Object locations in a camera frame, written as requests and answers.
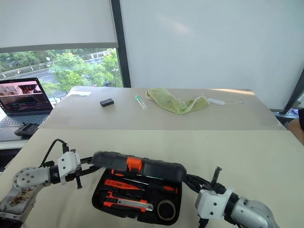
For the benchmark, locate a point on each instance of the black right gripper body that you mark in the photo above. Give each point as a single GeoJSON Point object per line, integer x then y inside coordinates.
{"type": "Point", "coordinates": [215, 186]}

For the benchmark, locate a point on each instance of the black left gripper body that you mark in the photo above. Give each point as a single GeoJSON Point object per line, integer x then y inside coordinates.
{"type": "Point", "coordinates": [85, 167]}

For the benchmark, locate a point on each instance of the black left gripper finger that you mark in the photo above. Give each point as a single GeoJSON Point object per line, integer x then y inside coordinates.
{"type": "Point", "coordinates": [93, 169]}
{"type": "Point", "coordinates": [86, 158]}

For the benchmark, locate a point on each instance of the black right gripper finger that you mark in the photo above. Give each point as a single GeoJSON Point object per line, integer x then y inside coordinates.
{"type": "Point", "coordinates": [198, 179]}
{"type": "Point", "coordinates": [196, 185]}

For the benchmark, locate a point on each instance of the black orange screwdriver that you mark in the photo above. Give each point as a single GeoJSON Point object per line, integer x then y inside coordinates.
{"type": "Point", "coordinates": [169, 189]}
{"type": "Point", "coordinates": [117, 172]}

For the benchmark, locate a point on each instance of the orange voltage tester pen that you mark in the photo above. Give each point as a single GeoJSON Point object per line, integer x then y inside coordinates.
{"type": "Point", "coordinates": [118, 184]}

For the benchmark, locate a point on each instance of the black tool case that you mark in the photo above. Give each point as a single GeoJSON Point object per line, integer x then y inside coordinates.
{"type": "Point", "coordinates": [156, 168]}

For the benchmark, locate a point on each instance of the black electrical tape roll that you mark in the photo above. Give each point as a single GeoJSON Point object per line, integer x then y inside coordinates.
{"type": "Point", "coordinates": [160, 210]}

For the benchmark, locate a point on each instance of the black orange utility knife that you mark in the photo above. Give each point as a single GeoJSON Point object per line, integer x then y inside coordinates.
{"type": "Point", "coordinates": [128, 202]}

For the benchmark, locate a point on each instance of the small black box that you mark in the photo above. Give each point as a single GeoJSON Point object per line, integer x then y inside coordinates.
{"type": "Point", "coordinates": [107, 102]}

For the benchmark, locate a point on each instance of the white paper sheet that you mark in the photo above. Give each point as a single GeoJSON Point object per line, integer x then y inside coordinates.
{"type": "Point", "coordinates": [79, 93]}

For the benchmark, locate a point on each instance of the black handheld controller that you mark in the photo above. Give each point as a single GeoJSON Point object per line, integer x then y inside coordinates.
{"type": "Point", "coordinates": [27, 130]}

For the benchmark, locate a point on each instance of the white side desk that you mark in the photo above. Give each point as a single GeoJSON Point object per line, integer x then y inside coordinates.
{"type": "Point", "coordinates": [12, 143]}

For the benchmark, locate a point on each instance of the clear tube green cap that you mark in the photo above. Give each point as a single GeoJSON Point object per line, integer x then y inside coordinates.
{"type": "Point", "coordinates": [140, 101]}

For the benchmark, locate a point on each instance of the green towel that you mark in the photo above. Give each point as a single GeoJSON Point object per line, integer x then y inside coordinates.
{"type": "Point", "coordinates": [171, 101]}

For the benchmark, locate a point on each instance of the open laptop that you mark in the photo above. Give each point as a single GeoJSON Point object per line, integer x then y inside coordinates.
{"type": "Point", "coordinates": [23, 97]}

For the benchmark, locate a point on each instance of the white roller blind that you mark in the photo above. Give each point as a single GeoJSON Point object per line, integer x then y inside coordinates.
{"type": "Point", "coordinates": [54, 21]}

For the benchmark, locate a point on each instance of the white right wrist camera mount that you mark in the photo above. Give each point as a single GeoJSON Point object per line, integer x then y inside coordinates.
{"type": "Point", "coordinates": [212, 203]}

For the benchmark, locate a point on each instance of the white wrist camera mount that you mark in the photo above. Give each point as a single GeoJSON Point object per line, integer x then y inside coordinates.
{"type": "Point", "coordinates": [69, 164]}
{"type": "Point", "coordinates": [212, 203]}

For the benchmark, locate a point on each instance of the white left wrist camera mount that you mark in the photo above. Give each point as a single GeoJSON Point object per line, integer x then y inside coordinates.
{"type": "Point", "coordinates": [69, 164]}

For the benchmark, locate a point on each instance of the dark window frame post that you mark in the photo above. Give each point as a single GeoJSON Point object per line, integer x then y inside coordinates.
{"type": "Point", "coordinates": [120, 42]}

